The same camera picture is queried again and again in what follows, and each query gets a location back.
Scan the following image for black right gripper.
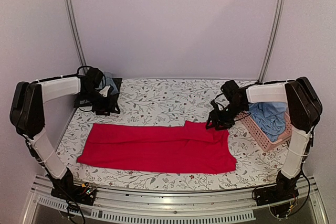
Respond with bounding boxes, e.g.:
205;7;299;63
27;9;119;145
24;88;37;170
205;101;248;130

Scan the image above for folded black striped garment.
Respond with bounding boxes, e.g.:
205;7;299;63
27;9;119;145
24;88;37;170
73;78;122;108

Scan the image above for aluminium front rail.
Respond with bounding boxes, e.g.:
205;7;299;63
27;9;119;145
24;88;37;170
20;175;330;223

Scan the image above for aluminium frame post left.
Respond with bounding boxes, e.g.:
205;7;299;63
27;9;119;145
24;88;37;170
64;0;87;67

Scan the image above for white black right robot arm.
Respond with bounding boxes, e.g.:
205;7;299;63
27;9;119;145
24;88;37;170
205;77;323;201

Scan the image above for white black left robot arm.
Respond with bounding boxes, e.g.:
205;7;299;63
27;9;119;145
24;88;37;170
9;66;122;200

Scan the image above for folded light blue jeans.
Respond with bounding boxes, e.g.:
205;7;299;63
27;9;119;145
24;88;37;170
102;72;119;95

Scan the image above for aluminium frame post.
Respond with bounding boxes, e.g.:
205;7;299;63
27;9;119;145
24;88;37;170
257;0;285;82
64;0;87;67

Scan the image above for light blue crumpled shirt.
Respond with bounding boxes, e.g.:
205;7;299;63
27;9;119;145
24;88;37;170
249;102;287;142

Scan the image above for pink perforated plastic basket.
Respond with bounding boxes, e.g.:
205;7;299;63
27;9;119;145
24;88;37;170
236;111;292;152

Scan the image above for aluminium frame post right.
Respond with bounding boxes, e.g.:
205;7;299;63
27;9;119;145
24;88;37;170
257;0;285;82

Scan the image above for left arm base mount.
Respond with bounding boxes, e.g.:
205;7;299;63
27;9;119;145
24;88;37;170
51;179;97;206

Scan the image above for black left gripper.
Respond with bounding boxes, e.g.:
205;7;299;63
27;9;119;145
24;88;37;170
80;89;121;115

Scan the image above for red t-shirt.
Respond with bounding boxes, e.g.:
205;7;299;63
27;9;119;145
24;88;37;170
77;121;237;174

